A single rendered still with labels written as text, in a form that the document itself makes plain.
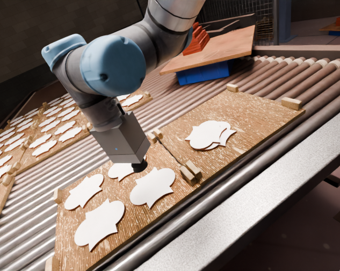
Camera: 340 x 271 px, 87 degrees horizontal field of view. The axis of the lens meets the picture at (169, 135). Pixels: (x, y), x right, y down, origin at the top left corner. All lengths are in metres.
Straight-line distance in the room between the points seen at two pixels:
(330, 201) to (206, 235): 1.25
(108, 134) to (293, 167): 0.45
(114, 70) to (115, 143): 0.20
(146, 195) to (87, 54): 0.39
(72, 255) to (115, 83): 0.46
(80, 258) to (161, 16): 0.54
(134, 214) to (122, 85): 0.37
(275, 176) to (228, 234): 0.19
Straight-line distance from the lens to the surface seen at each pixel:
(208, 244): 0.45
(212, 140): 0.59
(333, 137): 0.64
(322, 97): 0.80
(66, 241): 0.63
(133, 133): 0.41
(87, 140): 1.10
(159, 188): 0.53
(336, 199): 1.64
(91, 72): 0.25
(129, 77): 0.25
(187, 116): 0.78
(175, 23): 0.31
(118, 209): 0.56
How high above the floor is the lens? 1.33
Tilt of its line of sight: 34 degrees down
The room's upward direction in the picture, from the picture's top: 24 degrees counter-clockwise
